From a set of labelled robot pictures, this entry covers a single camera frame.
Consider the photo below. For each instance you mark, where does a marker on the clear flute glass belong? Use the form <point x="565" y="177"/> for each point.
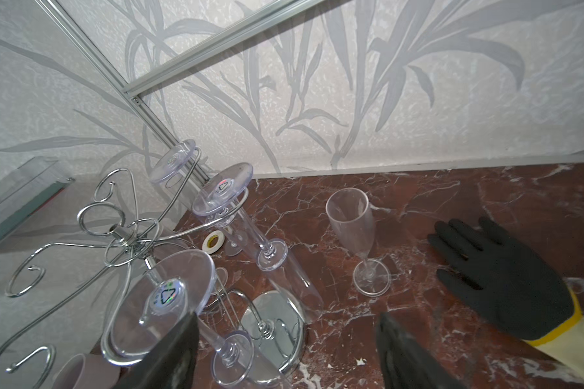
<point x="178" y="285"/>
<point x="351" y="218"/>
<point x="231" y="247"/>
<point x="174" y="166"/>
<point x="217" y="199"/>
<point x="219" y="290"/>

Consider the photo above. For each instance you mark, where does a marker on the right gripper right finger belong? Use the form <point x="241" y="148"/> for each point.
<point x="404" y="362"/>

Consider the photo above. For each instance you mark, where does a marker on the black glove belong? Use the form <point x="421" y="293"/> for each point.
<point x="511" y="287"/>

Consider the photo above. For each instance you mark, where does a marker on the silver wire wine glass rack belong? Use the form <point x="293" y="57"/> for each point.
<point x="276" y="328"/>

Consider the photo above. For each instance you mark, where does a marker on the aluminium frame crossbar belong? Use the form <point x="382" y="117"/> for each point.
<point x="270" y="15"/>

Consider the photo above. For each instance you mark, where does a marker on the aluminium corner frame post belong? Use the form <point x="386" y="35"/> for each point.
<point x="125" y="40"/>

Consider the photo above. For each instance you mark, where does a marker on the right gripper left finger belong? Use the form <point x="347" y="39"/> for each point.
<point x="172" y="362"/>

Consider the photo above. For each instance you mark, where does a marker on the clear plastic wall tray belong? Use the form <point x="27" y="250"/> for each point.
<point x="30" y="187"/>

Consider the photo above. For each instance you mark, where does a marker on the white tape roll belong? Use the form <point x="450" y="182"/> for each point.
<point x="213" y="242"/>

